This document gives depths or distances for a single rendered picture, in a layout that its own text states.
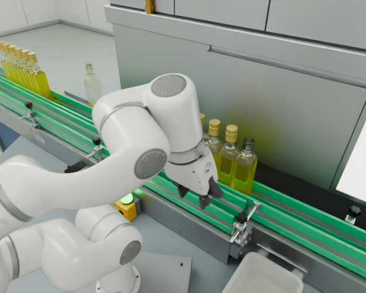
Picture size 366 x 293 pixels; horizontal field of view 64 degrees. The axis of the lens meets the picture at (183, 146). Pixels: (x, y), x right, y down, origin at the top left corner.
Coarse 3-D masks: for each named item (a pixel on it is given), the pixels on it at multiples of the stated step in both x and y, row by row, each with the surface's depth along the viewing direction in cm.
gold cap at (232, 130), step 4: (232, 124) 87; (228, 128) 85; (232, 128) 85; (236, 128) 85; (228, 132) 85; (232, 132) 84; (236, 132) 85; (228, 136) 86; (232, 136) 85; (236, 136) 86; (228, 140) 86; (232, 140) 86
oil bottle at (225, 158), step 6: (222, 150) 89; (228, 150) 88; (234, 150) 88; (222, 156) 90; (228, 156) 88; (234, 156) 88; (222, 162) 91; (228, 162) 89; (222, 168) 92; (228, 168) 91; (222, 174) 94; (228, 174) 92; (222, 180) 95; (228, 180) 93
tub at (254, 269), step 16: (256, 256) 88; (240, 272) 84; (256, 272) 91; (272, 272) 86; (288, 272) 83; (224, 288) 80; (240, 288) 87; (256, 288) 87; (272, 288) 87; (288, 288) 85
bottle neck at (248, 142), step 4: (244, 140) 84; (248, 140) 85; (252, 140) 84; (244, 144) 84; (248, 144) 83; (252, 144) 83; (244, 148) 85; (248, 148) 84; (252, 148) 85; (244, 152) 85; (248, 152) 85
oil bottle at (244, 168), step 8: (240, 152) 88; (240, 160) 86; (248, 160) 85; (256, 160) 88; (240, 168) 87; (248, 168) 86; (232, 176) 91; (240, 176) 89; (248, 176) 87; (232, 184) 93; (240, 184) 91; (248, 184) 90; (248, 192) 94
